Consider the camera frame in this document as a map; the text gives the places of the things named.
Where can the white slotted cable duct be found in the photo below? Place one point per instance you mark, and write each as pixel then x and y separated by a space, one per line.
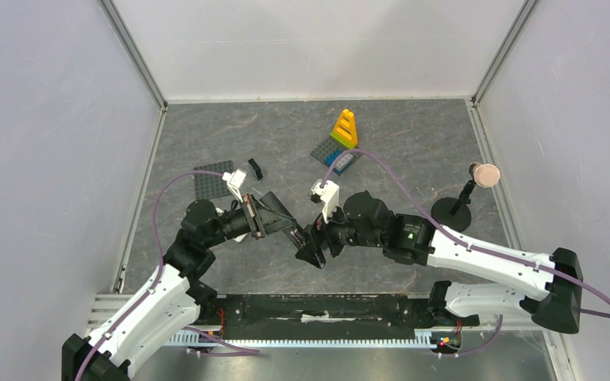
pixel 419 339

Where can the grey blue lego plate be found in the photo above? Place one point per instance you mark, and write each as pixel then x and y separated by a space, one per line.
pixel 327 151

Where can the dark grey lego baseplate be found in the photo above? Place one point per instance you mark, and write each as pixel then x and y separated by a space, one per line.
pixel 211 186

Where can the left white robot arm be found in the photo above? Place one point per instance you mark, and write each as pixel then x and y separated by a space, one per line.
pixel 174 296

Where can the yellow green lego tower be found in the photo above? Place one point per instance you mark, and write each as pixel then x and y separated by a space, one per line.
pixel 345 130

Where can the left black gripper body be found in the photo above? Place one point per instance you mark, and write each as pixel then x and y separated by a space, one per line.
pixel 241 221

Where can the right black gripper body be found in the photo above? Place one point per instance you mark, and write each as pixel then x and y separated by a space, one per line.
pixel 324 238

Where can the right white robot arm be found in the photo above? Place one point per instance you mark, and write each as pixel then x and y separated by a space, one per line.
pixel 536 285

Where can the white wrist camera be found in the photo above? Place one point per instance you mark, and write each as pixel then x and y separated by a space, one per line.
pixel 234 181
pixel 326 194

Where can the beige foam microphone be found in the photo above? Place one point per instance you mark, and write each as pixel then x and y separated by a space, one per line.
pixel 484 175

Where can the black microphone stand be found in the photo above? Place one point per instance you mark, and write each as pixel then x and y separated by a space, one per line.
pixel 455 212

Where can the black slim remote control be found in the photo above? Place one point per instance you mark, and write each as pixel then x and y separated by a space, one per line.
pixel 296 236

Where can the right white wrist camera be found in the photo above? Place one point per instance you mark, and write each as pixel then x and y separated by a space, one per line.
pixel 326 194

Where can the small black plastic piece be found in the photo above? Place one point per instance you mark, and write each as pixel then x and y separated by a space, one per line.
pixel 256 168

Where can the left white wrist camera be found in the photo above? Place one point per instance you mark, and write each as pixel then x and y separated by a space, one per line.
pixel 234 181

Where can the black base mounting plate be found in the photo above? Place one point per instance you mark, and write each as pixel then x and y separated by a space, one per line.
pixel 272 317

